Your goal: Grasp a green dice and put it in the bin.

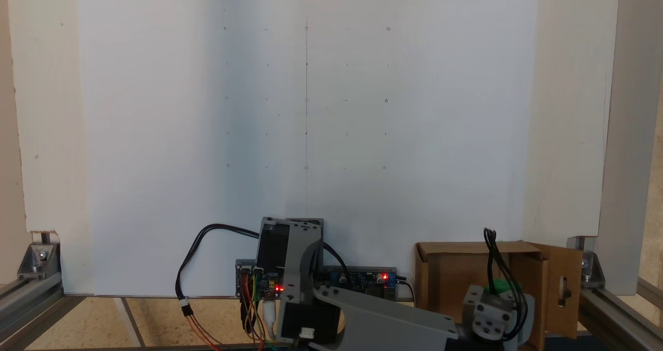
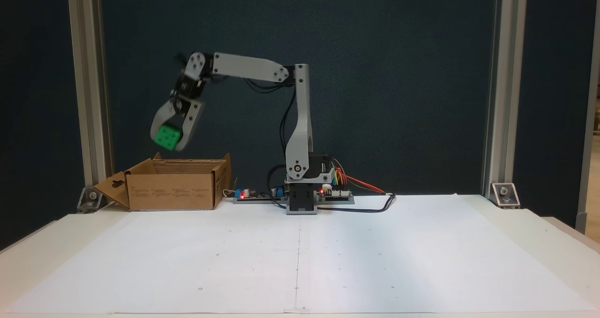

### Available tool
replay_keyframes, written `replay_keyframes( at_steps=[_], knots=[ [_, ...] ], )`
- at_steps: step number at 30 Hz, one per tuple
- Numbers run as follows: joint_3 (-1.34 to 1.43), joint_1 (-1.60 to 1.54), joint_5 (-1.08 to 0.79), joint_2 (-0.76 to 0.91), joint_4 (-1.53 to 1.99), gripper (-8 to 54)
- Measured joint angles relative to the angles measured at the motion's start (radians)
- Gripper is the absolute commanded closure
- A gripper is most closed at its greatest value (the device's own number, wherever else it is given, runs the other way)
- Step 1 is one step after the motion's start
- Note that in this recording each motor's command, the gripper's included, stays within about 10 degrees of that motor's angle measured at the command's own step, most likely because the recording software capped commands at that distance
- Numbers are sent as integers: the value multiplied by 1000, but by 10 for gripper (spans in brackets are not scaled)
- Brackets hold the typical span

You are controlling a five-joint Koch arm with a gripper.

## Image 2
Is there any aluminium frame post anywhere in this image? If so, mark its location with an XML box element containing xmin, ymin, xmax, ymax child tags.
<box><xmin>67</xmin><ymin>0</ymin><xmax>113</xmax><ymax>201</ymax></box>
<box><xmin>483</xmin><ymin>0</ymin><xmax>528</xmax><ymax>199</ymax></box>
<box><xmin>576</xmin><ymin>0</ymin><xmax>600</xmax><ymax>234</ymax></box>

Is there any metal corner bracket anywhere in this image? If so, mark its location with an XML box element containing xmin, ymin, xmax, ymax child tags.
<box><xmin>490</xmin><ymin>182</ymin><xmax>520</xmax><ymax>210</ymax></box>
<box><xmin>77</xmin><ymin>187</ymin><xmax>103</xmax><ymax>213</ymax></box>

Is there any open cardboard box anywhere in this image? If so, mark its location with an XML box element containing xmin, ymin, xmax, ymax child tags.
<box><xmin>94</xmin><ymin>152</ymin><xmax>233</xmax><ymax>212</ymax></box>

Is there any green die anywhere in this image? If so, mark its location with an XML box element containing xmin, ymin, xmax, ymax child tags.
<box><xmin>154</xmin><ymin>124</ymin><xmax>183</xmax><ymax>151</ymax></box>

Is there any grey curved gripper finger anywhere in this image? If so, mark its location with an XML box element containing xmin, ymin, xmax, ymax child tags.
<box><xmin>150</xmin><ymin>103</ymin><xmax>181</xmax><ymax>143</ymax></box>

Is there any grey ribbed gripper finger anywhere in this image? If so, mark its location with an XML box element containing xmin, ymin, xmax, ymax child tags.
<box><xmin>174</xmin><ymin>101</ymin><xmax>206</xmax><ymax>152</ymax></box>

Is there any circuit board with blue parts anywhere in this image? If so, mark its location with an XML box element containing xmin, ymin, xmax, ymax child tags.
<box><xmin>233</xmin><ymin>184</ymin><xmax>287</xmax><ymax>204</ymax></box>

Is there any thick black power cable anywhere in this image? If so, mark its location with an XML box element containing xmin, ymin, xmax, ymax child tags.
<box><xmin>267</xmin><ymin>193</ymin><xmax>397</xmax><ymax>214</ymax></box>

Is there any circuit board with coloured wires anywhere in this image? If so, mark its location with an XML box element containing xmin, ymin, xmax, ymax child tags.
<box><xmin>318</xmin><ymin>184</ymin><xmax>355</xmax><ymax>205</ymax></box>

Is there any orange jumper wire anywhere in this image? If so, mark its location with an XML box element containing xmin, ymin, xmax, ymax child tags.
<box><xmin>330</xmin><ymin>161</ymin><xmax>386</xmax><ymax>194</ymax></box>

